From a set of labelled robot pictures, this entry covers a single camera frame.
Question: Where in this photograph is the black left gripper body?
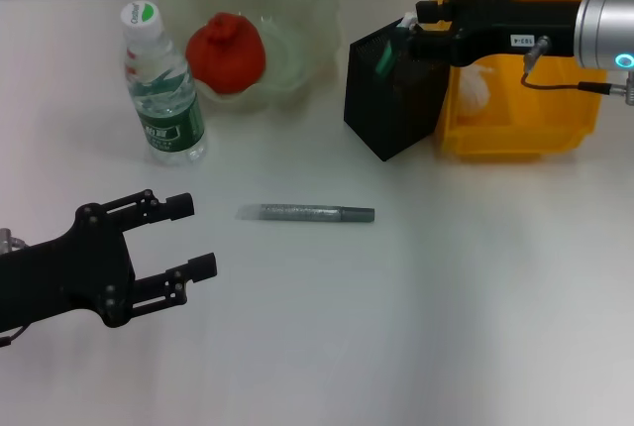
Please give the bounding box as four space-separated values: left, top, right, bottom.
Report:
0 202 137 336

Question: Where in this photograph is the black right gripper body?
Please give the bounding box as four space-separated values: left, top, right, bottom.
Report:
447 0 583 68

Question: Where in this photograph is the green pen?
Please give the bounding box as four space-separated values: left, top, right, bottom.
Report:
376 10 417 78

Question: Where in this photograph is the white paper ball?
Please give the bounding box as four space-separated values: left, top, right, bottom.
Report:
458 63 496 116

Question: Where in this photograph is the clear bottle with green label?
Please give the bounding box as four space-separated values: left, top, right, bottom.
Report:
120 0 208 167

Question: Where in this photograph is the red-orange fruit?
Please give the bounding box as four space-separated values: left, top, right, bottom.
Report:
185 12 268 96

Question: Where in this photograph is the black mesh pen holder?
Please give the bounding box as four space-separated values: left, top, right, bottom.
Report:
343 19 451 163

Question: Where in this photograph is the grey marker pen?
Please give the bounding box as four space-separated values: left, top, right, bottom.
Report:
235 202 376 224

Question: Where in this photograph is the yellow plastic bin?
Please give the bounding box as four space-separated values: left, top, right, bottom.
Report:
428 0 603 160

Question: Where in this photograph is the pale green glass bowl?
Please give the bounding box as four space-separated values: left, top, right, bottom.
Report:
158 0 343 115

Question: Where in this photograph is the right arm cable with plug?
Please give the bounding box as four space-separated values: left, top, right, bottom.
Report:
519 35 634 105

